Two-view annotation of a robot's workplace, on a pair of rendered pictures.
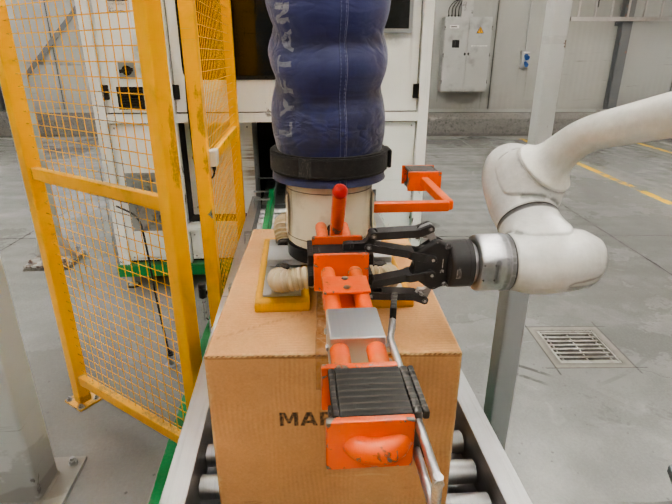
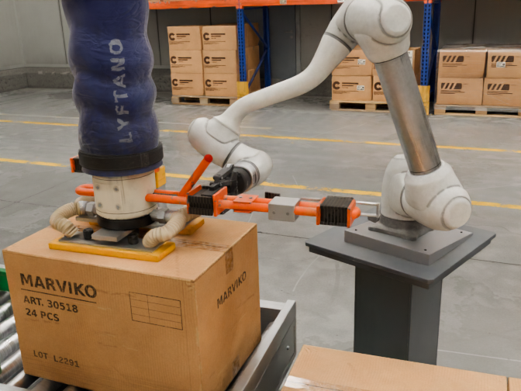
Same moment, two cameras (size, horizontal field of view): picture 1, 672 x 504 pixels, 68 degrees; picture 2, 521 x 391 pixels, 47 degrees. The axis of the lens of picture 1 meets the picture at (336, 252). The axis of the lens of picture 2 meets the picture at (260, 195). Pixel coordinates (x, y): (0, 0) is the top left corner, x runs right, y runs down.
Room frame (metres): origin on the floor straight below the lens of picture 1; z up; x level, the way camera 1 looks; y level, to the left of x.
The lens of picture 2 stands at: (-0.03, 1.31, 1.58)
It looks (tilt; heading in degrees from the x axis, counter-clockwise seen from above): 18 degrees down; 294
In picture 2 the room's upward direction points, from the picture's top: 2 degrees counter-clockwise
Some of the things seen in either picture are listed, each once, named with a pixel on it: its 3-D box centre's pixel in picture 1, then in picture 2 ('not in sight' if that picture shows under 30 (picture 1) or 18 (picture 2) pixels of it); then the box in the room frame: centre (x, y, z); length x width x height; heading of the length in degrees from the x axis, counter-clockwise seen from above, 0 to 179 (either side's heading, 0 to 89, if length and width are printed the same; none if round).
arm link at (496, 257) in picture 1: (486, 262); (242, 177); (0.72, -0.24, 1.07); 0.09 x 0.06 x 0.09; 4
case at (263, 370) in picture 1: (330, 355); (140, 298); (0.95, 0.01, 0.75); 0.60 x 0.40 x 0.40; 2
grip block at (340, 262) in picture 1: (339, 261); (207, 199); (0.72, 0.00, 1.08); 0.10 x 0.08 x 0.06; 94
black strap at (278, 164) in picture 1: (330, 157); (122, 153); (0.97, 0.01, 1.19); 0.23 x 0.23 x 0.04
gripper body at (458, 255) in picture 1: (440, 262); (232, 184); (0.72, -0.16, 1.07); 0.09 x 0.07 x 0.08; 94
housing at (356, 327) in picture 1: (354, 338); (284, 209); (0.50, -0.02, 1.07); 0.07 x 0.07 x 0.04; 4
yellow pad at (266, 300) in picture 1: (283, 263); (111, 240); (0.96, 0.11, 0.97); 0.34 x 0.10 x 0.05; 4
